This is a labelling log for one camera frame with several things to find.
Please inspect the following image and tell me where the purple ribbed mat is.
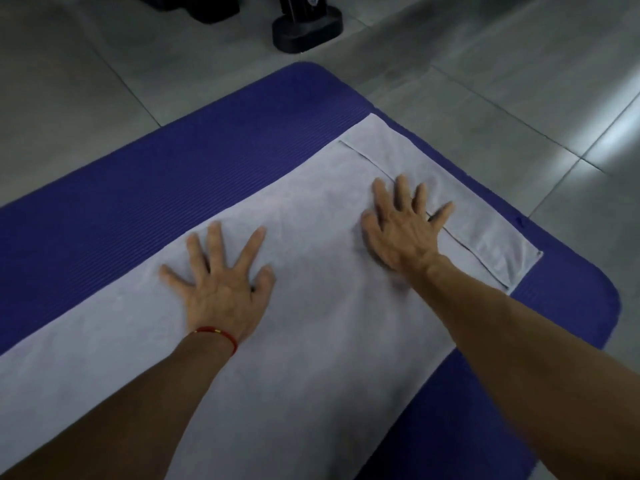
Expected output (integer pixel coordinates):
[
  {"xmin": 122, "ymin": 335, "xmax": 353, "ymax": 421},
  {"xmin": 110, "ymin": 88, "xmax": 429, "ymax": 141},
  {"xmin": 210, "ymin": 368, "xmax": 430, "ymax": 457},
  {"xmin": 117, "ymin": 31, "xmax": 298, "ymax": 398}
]
[{"xmin": 0, "ymin": 62, "xmax": 623, "ymax": 480}]

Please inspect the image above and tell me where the light grey printed towel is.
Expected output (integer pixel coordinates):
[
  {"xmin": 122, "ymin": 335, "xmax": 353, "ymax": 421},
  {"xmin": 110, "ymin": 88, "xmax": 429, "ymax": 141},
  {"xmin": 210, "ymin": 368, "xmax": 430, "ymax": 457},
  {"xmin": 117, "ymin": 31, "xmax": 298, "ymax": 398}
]
[{"xmin": 0, "ymin": 113, "xmax": 545, "ymax": 480}]

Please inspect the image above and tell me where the black weight stack machine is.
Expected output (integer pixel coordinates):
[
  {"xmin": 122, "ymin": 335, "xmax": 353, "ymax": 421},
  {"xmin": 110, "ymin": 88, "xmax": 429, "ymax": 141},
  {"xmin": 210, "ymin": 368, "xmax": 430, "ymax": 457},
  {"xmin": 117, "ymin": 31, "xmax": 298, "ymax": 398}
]
[{"xmin": 132, "ymin": 0, "xmax": 345, "ymax": 55}]

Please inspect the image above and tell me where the person's left forearm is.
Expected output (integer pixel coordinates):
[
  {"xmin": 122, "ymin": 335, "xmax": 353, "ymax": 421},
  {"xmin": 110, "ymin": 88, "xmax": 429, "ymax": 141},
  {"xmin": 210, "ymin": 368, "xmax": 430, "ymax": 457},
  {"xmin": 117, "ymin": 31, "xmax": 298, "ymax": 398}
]
[{"xmin": 0, "ymin": 332, "xmax": 239, "ymax": 480}]

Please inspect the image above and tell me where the red string bracelet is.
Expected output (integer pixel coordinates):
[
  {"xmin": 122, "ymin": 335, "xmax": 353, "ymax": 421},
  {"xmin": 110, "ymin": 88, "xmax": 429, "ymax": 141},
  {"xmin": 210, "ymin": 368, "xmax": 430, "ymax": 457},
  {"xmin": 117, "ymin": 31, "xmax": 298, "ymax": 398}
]
[{"xmin": 189, "ymin": 326, "xmax": 239, "ymax": 357}]

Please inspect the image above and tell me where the person's right hand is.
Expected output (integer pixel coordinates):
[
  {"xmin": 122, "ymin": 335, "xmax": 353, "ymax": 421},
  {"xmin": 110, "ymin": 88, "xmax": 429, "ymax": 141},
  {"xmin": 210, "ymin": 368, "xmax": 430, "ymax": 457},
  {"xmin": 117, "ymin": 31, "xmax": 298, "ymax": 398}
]
[{"xmin": 361, "ymin": 174, "xmax": 456, "ymax": 278}]

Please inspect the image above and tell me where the person's right forearm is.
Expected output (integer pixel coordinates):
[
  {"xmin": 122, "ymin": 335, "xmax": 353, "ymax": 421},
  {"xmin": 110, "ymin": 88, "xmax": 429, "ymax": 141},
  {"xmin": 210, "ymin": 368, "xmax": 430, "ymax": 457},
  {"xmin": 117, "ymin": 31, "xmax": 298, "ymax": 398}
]
[{"xmin": 407, "ymin": 254, "xmax": 640, "ymax": 480}]

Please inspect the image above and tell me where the person's left hand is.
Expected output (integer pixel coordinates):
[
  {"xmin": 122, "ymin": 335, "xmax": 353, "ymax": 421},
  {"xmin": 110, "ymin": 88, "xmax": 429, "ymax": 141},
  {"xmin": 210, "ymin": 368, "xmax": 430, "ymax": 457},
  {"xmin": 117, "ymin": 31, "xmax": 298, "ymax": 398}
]
[{"xmin": 159, "ymin": 220, "xmax": 277, "ymax": 345}]

